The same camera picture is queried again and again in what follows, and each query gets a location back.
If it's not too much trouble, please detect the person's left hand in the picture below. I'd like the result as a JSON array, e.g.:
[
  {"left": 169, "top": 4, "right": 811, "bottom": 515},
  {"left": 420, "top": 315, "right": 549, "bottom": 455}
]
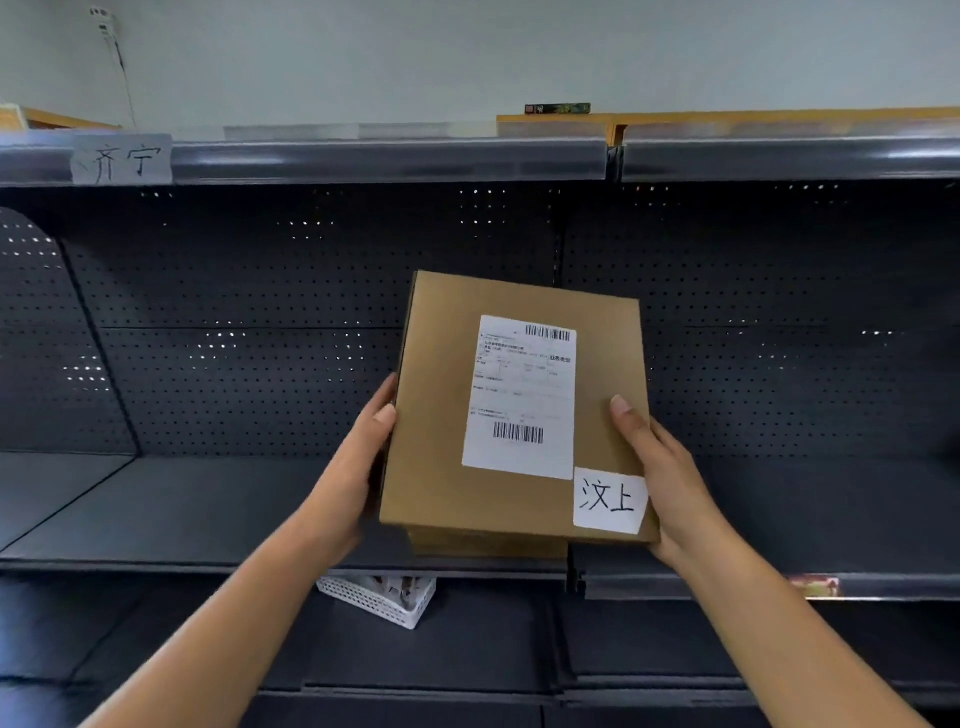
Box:
[{"left": 296, "top": 372, "right": 399, "bottom": 570}]

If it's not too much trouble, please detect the person's right hand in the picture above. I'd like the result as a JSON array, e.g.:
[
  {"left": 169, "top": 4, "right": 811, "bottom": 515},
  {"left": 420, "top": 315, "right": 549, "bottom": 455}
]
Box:
[{"left": 609, "top": 394, "right": 740, "bottom": 571}]

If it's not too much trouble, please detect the brown cardboard parcel box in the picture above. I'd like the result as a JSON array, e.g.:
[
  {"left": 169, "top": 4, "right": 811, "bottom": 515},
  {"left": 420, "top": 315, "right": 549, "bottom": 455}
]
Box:
[{"left": 378, "top": 270, "right": 661, "bottom": 560}]

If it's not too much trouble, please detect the person's left forearm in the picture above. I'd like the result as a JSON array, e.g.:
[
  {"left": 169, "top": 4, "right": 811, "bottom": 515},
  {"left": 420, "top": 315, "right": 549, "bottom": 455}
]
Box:
[{"left": 78, "top": 517, "right": 361, "bottom": 728}]

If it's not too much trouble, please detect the person's right forearm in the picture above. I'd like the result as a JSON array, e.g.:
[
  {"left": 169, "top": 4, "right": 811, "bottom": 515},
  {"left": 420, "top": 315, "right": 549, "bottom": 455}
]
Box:
[{"left": 675, "top": 525, "right": 935, "bottom": 728}]

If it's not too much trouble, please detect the white handwritten paper tag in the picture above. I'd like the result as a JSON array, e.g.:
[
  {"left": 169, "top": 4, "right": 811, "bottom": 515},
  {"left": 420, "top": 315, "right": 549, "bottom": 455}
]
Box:
[{"left": 573, "top": 466, "right": 650, "bottom": 536}]

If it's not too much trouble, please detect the white shipping label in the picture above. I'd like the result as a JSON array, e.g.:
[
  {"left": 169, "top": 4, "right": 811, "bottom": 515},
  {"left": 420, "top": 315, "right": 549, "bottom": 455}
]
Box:
[{"left": 461, "top": 314, "right": 579, "bottom": 482}]

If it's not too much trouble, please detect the white plastic basket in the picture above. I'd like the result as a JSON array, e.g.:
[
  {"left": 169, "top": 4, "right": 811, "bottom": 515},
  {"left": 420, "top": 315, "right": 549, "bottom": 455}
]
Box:
[{"left": 315, "top": 573, "right": 438, "bottom": 631}]

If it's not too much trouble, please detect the dark metal shelving unit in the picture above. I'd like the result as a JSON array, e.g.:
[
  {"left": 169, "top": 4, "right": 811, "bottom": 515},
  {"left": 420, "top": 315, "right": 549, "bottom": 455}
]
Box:
[{"left": 0, "top": 120, "right": 960, "bottom": 728}]

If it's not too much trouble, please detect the small colourful shelf sticker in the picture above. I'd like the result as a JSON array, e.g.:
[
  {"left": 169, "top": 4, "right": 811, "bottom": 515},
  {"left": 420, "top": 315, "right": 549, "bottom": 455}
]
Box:
[{"left": 787, "top": 573, "right": 843, "bottom": 599}]

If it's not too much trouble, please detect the wooden board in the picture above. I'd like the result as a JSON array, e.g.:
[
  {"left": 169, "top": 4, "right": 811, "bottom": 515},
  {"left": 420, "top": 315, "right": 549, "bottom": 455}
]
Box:
[
  {"left": 496, "top": 106, "right": 960, "bottom": 147},
  {"left": 0, "top": 103, "right": 121, "bottom": 135}
]

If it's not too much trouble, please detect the white paper shelf sign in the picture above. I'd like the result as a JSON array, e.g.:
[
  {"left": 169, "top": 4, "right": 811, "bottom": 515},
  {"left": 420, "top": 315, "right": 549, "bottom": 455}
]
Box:
[{"left": 69, "top": 133, "right": 174, "bottom": 186}]

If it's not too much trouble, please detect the white wall device with cable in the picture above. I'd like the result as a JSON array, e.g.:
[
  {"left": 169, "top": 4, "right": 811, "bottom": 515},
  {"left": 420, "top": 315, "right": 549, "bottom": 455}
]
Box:
[{"left": 88, "top": 6, "right": 140, "bottom": 130}]

